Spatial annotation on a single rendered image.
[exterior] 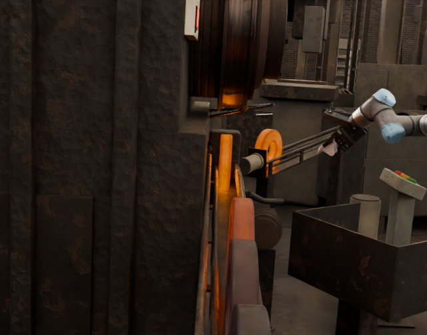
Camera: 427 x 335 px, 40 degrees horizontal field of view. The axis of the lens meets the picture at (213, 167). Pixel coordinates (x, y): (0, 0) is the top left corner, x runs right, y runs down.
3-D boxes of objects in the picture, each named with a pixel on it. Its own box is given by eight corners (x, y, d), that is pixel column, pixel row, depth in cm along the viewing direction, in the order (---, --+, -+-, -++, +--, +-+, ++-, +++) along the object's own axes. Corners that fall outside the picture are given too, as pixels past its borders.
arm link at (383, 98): (388, 102, 205) (378, 84, 209) (365, 121, 211) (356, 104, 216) (401, 106, 209) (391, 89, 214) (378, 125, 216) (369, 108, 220)
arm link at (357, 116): (356, 109, 213) (363, 103, 220) (348, 117, 216) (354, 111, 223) (370, 124, 213) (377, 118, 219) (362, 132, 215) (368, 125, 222)
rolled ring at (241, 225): (256, 245, 84) (234, 244, 83) (246, 337, 93) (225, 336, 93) (252, 177, 99) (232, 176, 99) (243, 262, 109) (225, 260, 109)
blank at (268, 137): (260, 179, 218) (268, 180, 216) (249, 147, 208) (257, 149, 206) (278, 151, 226) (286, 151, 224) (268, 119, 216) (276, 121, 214)
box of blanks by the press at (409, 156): (356, 234, 368) (368, 111, 355) (303, 203, 447) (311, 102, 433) (493, 231, 395) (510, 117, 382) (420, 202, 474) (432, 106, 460)
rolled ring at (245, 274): (252, 220, 85) (230, 219, 85) (262, 276, 67) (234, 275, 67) (244, 334, 89) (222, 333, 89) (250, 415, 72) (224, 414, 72)
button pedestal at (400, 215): (377, 329, 234) (394, 178, 224) (362, 304, 258) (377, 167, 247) (417, 331, 235) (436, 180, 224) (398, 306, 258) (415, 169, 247)
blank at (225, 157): (219, 150, 155) (232, 151, 155) (221, 124, 169) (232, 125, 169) (216, 199, 163) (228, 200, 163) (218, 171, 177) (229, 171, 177)
